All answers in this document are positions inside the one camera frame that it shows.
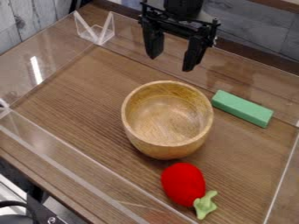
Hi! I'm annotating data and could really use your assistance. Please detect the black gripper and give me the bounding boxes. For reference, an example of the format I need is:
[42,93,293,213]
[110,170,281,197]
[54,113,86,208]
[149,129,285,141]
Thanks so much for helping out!
[139,1,221,72]

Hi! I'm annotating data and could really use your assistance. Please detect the red plush strawberry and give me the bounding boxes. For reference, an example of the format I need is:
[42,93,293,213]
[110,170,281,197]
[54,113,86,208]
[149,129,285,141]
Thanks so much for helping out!
[162,163,218,221]

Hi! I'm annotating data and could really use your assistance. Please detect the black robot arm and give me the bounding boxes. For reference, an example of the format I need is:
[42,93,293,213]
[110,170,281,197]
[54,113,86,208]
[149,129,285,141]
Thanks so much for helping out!
[138,0,221,72]

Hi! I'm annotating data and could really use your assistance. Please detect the clear acrylic tray walls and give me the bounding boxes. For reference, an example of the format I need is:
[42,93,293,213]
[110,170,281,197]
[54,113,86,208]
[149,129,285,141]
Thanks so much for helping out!
[0,4,299,224]

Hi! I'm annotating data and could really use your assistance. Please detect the green rectangular block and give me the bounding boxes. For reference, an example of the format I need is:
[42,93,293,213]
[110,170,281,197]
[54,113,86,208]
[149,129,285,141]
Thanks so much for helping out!
[211,90,274,128]

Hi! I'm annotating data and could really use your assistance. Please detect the wooden bowl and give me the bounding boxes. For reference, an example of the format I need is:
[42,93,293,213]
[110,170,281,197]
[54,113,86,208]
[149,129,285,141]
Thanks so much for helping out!
[122,80,214,160]

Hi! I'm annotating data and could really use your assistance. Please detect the clear acrylic corner bracket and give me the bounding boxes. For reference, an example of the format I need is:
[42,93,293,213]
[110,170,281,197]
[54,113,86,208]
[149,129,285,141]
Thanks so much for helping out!
[74,11,115,46]

